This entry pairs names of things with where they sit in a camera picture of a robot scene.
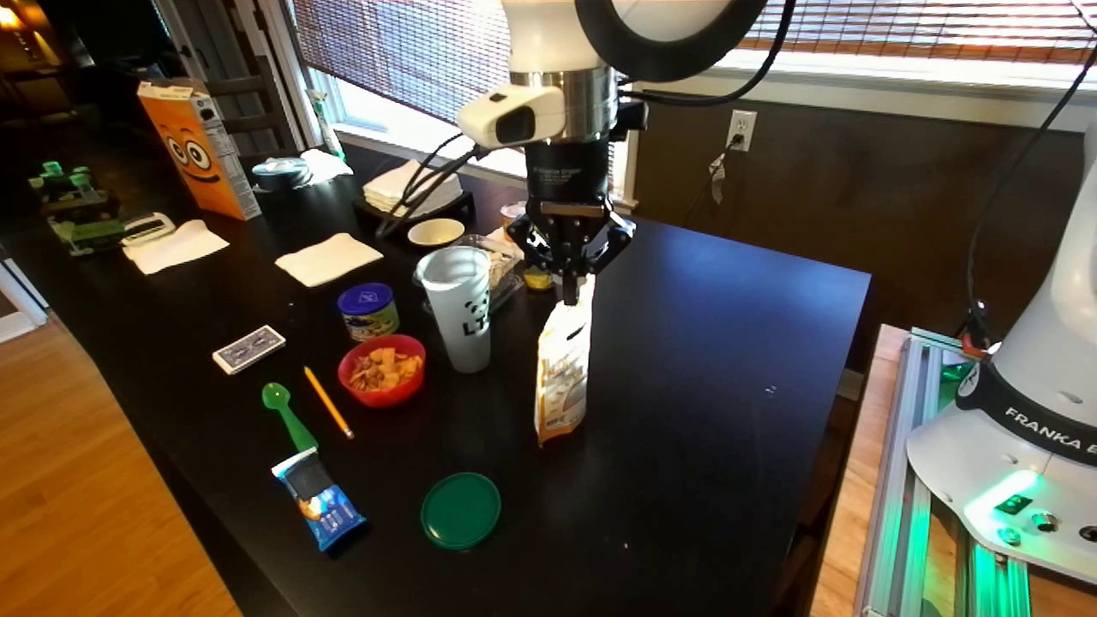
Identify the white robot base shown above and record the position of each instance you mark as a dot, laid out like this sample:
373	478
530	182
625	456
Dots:
1017	455

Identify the orange pencil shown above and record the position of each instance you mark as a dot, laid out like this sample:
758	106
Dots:
325	403

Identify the white snack packet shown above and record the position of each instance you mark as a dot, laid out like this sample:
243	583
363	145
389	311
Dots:
563	371

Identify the white napkin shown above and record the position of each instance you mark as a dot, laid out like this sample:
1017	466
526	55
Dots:
325	261

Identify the green round lid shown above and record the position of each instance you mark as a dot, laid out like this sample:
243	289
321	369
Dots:
460	511

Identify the white paper cup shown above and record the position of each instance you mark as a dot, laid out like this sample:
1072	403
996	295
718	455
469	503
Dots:
458	286

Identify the small white dish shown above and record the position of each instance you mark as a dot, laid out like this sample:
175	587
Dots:
435	231

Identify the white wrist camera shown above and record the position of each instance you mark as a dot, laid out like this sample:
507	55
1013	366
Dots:
510	113

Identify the red bowl with snacks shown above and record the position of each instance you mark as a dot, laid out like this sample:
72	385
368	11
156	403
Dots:
385	371

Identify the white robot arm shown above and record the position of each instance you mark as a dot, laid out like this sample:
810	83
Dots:
579	45

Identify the green toy blocks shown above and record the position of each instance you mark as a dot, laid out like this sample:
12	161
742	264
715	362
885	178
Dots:
76	211

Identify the blue lidded small jar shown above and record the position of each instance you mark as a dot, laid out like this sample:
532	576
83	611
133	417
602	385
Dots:
368	311

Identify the green plastic spoon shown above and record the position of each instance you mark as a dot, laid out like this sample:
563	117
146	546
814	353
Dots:
278	399

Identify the white paper sheet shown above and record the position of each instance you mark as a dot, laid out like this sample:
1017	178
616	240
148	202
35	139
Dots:
184	245

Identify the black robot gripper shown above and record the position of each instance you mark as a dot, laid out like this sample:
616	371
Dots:
566	223

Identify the blue snack wrapper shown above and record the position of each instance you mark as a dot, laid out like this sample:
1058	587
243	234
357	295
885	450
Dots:
325	509

